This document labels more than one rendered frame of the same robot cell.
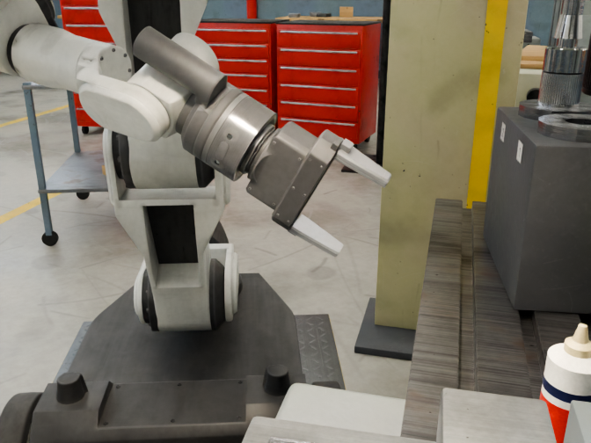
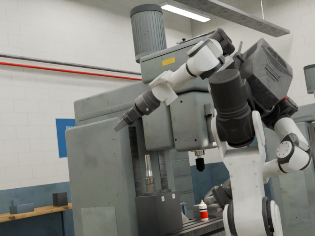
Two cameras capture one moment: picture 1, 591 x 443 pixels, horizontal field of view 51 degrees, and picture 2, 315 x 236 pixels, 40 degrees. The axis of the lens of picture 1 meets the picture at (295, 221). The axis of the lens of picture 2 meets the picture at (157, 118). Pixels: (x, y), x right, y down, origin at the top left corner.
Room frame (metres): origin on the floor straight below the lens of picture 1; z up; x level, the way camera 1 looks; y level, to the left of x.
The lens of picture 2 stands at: (2.63, 0.62, 1.24)
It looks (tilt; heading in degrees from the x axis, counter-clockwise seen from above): 7 degrees up; 205
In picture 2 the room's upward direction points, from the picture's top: 7 degrees counter-clockwise
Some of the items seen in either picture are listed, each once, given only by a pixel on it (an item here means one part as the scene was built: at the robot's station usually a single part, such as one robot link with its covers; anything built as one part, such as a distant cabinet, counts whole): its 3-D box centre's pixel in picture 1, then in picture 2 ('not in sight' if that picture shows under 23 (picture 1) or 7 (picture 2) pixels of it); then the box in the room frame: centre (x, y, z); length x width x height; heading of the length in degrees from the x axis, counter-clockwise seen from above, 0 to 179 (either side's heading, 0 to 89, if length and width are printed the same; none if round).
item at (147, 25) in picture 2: not in sight; (148, 34); (0.30, -0.44, 2.05); 0.20 x 0.20 x 0.32
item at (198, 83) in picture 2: not in sight; (183, 86); (0.35, -0.23, 1.68); 0.34 x 0.24 x 0.10; 75
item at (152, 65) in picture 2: not in sight; (184, 62); (0.36, -0.21, 1.81); 0.47 x 0.26 x 0.16; 75
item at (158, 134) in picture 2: not in sight; (168, 127); (0.31, -0.38, 1.47); 0.24 x 0.19 x 0.26; 165
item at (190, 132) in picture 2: not in sight; (193, 121); (0.36, -0.20, 1.47); 0.21 x 0.19 x 0.32; 165
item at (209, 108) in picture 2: not in sight; (211, 122); (0.39, -0.09, 1.44); 0.04 x 0.04 x 0.21; 75
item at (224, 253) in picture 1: (189, 284); not in sight; (1.16, 0.22, 0.68); 0.21 x 0.20 x 0.13; 4
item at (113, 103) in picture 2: not in sight; (126, 104); (0.24, -0.68, 1.66); 0.80 x 0.23 x 0.20; 75
